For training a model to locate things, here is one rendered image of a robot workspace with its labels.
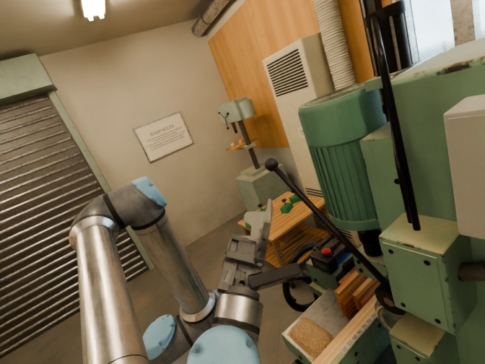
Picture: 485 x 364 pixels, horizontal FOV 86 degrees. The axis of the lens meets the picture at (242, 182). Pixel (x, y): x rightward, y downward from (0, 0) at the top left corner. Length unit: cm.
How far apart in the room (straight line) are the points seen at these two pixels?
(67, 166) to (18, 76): 94
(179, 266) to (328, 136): 65
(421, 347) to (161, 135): 328
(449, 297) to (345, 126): 33
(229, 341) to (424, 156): 37
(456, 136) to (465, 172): 4
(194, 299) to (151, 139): 267
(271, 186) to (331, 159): 245
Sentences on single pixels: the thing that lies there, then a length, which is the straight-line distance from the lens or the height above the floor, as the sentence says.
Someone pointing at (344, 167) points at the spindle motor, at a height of 136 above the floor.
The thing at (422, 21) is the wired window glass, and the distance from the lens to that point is 205.
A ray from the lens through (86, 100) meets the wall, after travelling 352.
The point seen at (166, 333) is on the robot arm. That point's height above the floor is 90.
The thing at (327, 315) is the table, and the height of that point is 90.
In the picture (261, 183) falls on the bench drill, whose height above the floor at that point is 63.
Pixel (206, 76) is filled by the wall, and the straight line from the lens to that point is 382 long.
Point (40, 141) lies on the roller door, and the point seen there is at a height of 192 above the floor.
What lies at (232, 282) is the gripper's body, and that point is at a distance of 55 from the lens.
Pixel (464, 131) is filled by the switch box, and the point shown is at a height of 146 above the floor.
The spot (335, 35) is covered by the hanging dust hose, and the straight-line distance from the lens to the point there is 209.
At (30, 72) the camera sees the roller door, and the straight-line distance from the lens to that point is 333.
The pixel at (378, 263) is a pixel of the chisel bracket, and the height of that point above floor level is 107.
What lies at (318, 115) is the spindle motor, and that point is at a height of 149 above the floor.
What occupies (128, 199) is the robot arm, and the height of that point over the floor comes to 143.
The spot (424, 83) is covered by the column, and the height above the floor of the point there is 151.
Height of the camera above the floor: 157
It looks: 17 degrees down
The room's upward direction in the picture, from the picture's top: 22 degrees counter-clockwise
